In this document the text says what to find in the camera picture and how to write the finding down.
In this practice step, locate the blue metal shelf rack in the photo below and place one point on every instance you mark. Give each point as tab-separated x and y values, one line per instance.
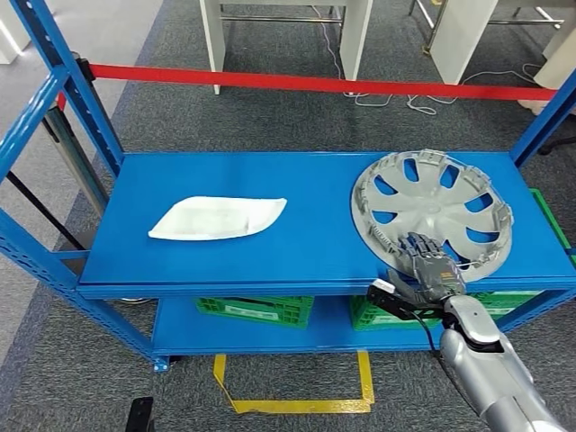
269	208

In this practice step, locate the white desk panel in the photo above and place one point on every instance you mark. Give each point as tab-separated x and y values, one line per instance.
558	59

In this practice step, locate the black office chair base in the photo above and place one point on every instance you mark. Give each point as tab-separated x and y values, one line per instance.
558	145

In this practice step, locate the black stanchion post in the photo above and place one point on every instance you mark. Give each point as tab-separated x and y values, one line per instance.
44	210

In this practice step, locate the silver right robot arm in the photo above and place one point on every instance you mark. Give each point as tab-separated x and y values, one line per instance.
491	369

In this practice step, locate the green plastic crate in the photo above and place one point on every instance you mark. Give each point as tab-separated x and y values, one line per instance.
552	222
360	313
297	313

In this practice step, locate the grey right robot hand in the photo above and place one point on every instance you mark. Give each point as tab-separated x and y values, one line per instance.
434	274

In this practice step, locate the steel stanchion post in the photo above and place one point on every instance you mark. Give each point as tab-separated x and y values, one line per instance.
76	161

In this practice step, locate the red barrier belt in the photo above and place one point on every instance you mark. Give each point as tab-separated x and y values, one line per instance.
315	83

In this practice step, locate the person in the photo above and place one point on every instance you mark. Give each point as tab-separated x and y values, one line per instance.
546	104

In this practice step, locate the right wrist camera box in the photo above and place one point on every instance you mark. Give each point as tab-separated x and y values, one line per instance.
391	298

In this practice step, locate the white desk with steel bars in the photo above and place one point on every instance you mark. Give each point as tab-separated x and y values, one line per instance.
211	42
459	42

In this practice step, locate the silver plastic wheel hubcap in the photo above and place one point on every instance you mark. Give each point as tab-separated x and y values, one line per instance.
432	206

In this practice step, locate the white curved plastic part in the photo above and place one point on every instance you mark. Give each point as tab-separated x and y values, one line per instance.
216	217

